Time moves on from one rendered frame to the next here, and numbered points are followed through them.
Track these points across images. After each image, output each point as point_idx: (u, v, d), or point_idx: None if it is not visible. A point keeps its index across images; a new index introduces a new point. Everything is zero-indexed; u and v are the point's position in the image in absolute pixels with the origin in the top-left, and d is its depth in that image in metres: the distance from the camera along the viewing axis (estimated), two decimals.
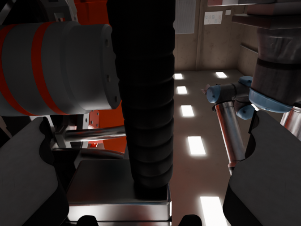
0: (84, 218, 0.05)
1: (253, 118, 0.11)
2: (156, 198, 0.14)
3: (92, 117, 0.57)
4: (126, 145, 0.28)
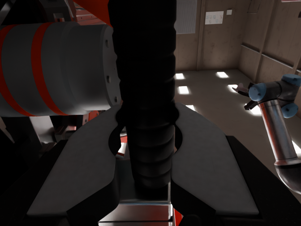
0: (84, 218, 0.05)
1: (173, 110, 0.12)
2: (157, 198, 0.14)
3: (91, 117, 0.57)
4: (126, 146, 0.28)
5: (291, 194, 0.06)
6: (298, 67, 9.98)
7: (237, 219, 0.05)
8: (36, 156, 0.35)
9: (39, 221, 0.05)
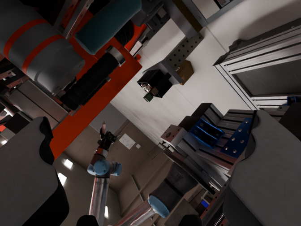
0: (84, 218, 0.05)
1: (253, 118, 0.11)
2: (64, 108, 0.34)
3: None
4: None
5: None
6: (155, 221, 11.42)
7: None
8: None
9: None
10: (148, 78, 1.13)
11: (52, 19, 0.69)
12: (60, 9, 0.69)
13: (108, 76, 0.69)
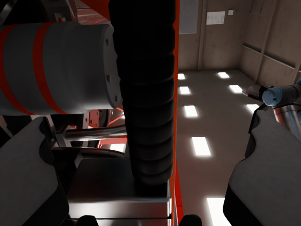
0: (84, 218, 0.05)
1: (253, 118, 0.11)
2: (156, 195, 0.14)
3: (92, 116, 0.57)
4: (126, 145, 0.28)
5: None
6: (299, 68, 9.92)
7: None
8: None
9: None
10: None
11: None
12: None
13: None
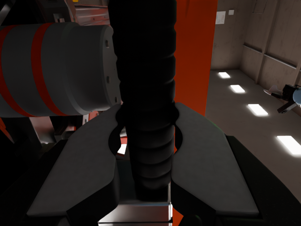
0: (84, 218, 0.05)
1: (173, 110, 0.12)
2: (157, 199, 0.14)
3: (91, 117, 0.57)
4: (126, 146, 0.28)
5: (291, 194, 0.06)
6: None
7: (237, 219, 0.05)
8: (36, 157, 0.35)
9: (39, 221, 0.05)
10: None
11: None
12: None
13: None
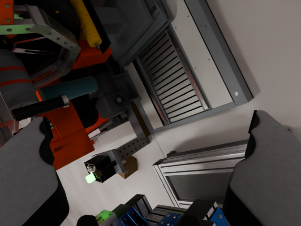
0: (84, 218, 0.05)
1: (253, 118, 0.11)
2: (12, 115, 0.48)
3: None
4: None
5: None
6: None
7: None
8: None
9: None
10: (96, 161, 1.24)
11: None
12: (38, 71, 0.94)
13: (51, 125, 0.84)
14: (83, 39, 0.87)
